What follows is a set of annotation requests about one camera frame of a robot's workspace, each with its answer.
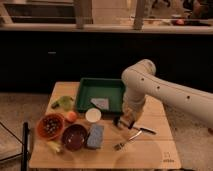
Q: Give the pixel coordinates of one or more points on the orange bowl with beads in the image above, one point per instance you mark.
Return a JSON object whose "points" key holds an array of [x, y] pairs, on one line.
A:
{"points": [[50, 126]]}

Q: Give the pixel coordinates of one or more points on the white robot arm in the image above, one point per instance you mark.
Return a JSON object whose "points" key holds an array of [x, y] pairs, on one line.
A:
{"points": [[140, 80]]}

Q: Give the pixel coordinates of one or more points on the green plastic tray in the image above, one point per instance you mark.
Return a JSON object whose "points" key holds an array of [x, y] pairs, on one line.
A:
{"points": [[110, 89]]}

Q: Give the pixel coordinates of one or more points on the blue sponge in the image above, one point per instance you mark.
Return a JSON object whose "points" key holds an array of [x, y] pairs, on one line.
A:
{"points": [[95, 137]]}

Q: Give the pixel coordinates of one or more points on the black handled knife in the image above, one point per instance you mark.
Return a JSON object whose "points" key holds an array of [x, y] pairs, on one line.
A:
{"points": [[145, 130]]}

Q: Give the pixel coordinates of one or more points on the orange fruit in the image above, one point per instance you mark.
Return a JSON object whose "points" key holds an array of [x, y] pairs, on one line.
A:
{"points": [[71, 116]]}

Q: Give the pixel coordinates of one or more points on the grey cloth in tray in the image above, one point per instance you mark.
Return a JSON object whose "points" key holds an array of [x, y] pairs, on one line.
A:
{"points": [[101, 103]]}

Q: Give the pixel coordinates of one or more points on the dark red bowl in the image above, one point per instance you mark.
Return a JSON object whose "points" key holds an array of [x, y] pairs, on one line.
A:
{"points": [[74, 137]]}

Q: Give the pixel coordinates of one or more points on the yellow corn toy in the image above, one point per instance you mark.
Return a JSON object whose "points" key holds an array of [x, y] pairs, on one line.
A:
{"points": [[56, 147]]}

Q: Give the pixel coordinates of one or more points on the green toy vegetable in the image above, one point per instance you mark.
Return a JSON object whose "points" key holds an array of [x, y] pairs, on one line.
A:
{"points": [[65, 102]]}

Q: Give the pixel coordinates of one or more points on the silver fork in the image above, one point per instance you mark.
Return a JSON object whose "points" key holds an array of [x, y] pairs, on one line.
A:
{"points": [[120, 145]]}

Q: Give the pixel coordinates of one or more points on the white round cup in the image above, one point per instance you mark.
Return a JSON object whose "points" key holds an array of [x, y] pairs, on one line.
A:
{"points": [[93, 115]]}

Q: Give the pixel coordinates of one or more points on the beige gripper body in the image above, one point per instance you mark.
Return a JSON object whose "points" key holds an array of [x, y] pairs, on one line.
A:
{"points": [[127, 120]]}

